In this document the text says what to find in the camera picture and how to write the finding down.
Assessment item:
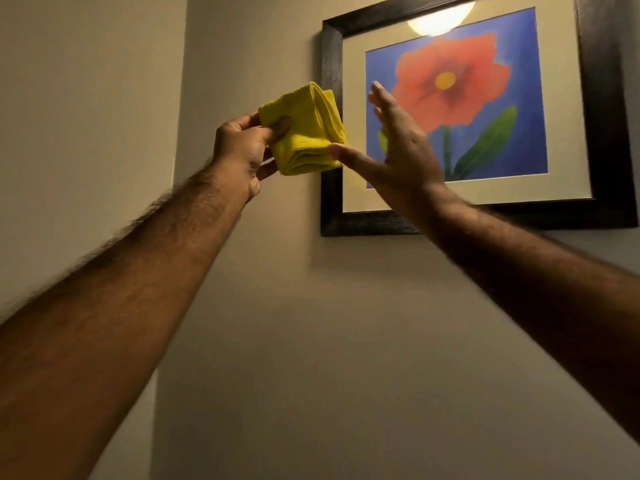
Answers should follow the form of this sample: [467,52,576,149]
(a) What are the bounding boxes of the person's left hand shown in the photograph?
[209,112,293,203]

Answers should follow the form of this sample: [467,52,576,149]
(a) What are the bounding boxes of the person's right hand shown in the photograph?
[328,81,461,228]

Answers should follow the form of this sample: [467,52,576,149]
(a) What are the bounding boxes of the yellow cloth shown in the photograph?
[257,81,348,177]

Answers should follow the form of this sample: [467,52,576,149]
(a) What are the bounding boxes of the black framed flower picture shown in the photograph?
[319,0,639,238]

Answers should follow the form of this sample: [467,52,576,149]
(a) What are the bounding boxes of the person's right forearm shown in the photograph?
[417,194,640,445]

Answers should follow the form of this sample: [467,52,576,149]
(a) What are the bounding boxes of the person's left forearm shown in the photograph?
[0,163,251,480]

